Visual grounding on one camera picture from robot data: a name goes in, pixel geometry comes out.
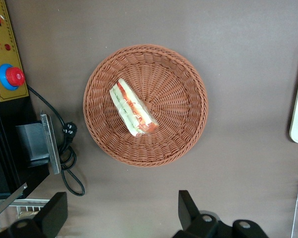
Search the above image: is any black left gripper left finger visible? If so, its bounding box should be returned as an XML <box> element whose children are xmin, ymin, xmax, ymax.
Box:
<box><xmin>9</xmin><ymin>191</ymin><xmax>69</xmax><ymax>238</ymax></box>

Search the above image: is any wire basket with chips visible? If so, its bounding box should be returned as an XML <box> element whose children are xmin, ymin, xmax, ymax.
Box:
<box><xmin>0</xmin><ymin>197</ymin><xmax>51</xmax><ymax>233</ymax></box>

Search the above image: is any grey metal bar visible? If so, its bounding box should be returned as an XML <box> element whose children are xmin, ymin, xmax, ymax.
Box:
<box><xmin>0</xmin><ymin>182</ymin><xmax>28</xmax><ymax>224</ymax></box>

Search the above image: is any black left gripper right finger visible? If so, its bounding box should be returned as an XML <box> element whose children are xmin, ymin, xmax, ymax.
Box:
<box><xmin>172</xmin><ymin>189</ymin><xmax>233</xmax><ymax>238</ymax></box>

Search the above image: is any black power cable with plug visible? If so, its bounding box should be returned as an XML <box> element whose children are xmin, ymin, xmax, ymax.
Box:
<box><xmin>26</xmin><ymin>85</ymin><xmax>86</xmax><ymax>197</ymax></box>

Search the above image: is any sandwich with tomato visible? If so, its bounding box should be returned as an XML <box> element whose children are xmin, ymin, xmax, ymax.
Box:
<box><xmin>109</xmin><ymin>78</ymin><xmax>159</xmax><ymax>137</ymax></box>

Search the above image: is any round brown wicker basket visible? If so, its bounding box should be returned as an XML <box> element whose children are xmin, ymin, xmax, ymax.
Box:
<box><xmin>82</xmin><ymin>44</ymin><xmax>209</xmax><ymax>168</ymax></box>

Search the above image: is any grey metal bracket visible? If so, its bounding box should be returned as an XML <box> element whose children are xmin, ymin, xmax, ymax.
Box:
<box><xmin>39</xmin><ymin>111</ymin><xmax>63</xmax><ymax>176</ymax></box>

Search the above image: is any red emergency stop button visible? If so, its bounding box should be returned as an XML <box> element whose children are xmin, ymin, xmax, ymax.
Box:
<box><xmin>0</xmin><ymin>63</ymin><xmax>25</xmax><ymax>91</ymax></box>

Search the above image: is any black control box yellow panel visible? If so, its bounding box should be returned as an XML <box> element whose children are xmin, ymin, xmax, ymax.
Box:
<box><xmin>0</xmin><ymin>0</ymin><xmax>51</xmax><ymax>200</ymax></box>

